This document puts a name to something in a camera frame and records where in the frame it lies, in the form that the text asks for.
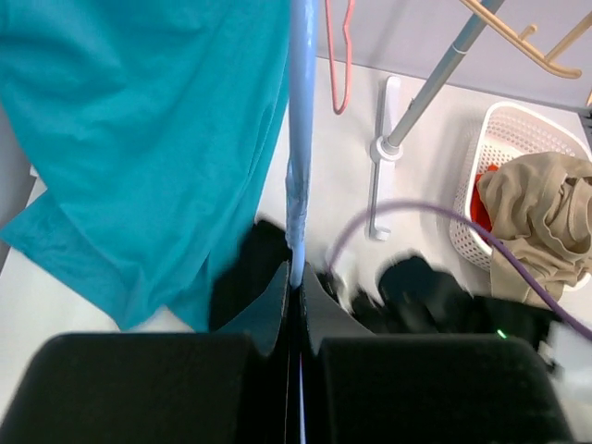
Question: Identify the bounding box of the beige t shirt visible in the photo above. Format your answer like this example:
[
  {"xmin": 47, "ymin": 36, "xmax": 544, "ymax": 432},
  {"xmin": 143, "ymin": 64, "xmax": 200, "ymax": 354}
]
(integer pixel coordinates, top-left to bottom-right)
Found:
[{"xmin": 478, "ymin": 153, "xmax": 591, "ymax": 301}]

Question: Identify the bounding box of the orange t shirt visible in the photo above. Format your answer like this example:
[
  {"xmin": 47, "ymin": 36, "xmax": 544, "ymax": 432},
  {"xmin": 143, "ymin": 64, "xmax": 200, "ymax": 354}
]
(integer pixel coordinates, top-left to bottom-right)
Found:
[{"xmin": 470, "ymin": 173, "xmax": 493, "ymax": 233}]

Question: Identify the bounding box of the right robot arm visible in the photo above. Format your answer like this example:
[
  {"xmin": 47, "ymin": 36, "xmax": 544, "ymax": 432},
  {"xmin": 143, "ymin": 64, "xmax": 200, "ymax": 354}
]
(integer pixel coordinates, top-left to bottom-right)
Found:
[{"xmin": 301, "ymin": 256, "xmax": 577, "ymax": 443}]

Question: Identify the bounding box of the white perforated plastic basket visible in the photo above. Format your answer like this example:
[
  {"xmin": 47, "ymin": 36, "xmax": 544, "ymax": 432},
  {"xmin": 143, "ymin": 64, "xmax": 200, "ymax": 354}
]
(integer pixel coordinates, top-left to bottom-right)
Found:
[{"xmin": 454, "ymin": 102, "xmax": 591, "ymax": 283}]

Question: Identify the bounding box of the light blue wire hanger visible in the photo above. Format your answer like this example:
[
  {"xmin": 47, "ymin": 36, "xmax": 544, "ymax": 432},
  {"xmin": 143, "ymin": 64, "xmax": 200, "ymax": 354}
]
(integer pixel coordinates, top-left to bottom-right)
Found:
[{"xmin": 285, "ymin": 0, "xmax": 318, "ymax": 443}]

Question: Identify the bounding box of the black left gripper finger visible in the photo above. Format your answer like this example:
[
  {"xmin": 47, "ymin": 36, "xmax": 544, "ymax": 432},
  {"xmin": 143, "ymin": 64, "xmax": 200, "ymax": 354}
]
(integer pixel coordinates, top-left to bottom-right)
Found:
[{"xmin": 219, "ymin": 262, "xmax": 290, "ymax": 443}]

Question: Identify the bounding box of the silver clothes rack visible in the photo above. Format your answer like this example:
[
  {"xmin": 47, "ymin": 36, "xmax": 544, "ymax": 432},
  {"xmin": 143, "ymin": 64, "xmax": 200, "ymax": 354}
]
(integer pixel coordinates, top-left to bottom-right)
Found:
[{"xmin": 367, "ymin": 14, "xmax": 486, "ymax": 241}]

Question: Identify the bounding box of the black t shirt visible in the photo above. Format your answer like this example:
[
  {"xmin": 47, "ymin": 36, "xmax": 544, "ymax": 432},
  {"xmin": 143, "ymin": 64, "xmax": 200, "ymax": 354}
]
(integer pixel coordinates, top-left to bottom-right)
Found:
[{"xmin": 208, "ymin": 219, "xmax": 290, "ymax": 331}]

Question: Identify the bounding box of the beige plastic hanger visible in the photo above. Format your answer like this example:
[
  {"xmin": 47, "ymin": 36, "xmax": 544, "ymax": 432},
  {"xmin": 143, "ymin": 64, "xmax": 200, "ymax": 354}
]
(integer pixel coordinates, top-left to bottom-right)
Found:
[{"xmin": 461, "ymin": 0, "xmax": 591, "ymax": 80}]

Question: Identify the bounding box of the teal t shirt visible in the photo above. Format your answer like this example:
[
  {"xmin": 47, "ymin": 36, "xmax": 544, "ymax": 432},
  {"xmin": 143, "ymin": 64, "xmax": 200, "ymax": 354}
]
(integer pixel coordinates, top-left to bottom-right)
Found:
[{"xmin": 1, "ymin": 1, "xmax": 290, "ymax": 331}]

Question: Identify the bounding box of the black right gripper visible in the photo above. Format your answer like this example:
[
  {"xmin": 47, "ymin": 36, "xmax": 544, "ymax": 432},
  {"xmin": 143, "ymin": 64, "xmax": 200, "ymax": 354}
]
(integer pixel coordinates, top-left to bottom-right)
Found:
[{"xmin": 300, "ymin": 256, "xmax": 472, "ymax": 443}]

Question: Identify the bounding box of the pink wire hanger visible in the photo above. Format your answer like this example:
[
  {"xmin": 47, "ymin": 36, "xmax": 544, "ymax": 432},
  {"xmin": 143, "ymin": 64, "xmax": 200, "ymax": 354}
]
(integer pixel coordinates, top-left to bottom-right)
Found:
[{"xmin": 324, "ymin": 0, "xmax": 356, "ymax": 114}]

